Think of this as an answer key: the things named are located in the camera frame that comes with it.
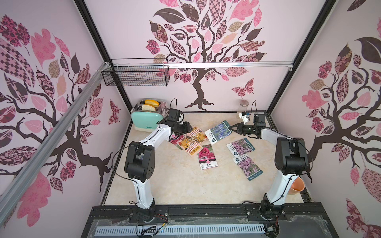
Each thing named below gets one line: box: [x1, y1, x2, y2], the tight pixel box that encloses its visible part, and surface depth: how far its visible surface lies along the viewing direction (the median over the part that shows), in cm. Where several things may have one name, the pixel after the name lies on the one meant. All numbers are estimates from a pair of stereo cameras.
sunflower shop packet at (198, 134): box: [187, 126, 208, 144], surface depth 109 cm
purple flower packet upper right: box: [226, 137, 256, 158], surface depth 100 cm
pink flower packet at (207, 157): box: [197, 144, 219, 171], surface depth 96 cm
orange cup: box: [290, 176, 306, 192], surface depth 78 cm
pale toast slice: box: [141, 103, 156, 112], surface depth 100 cm
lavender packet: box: [204, 119, 232, 145], surface depth 97 cm
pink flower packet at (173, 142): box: [168, 134, 186, 151], surface depth 105 cm
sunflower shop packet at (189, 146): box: [176, 136, 204, 158], surface depth 102 cm
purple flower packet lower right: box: [232, 154, 264, 181], surface depth 92 cm
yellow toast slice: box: [144, 99, 160, 108], surface depth 101 cm
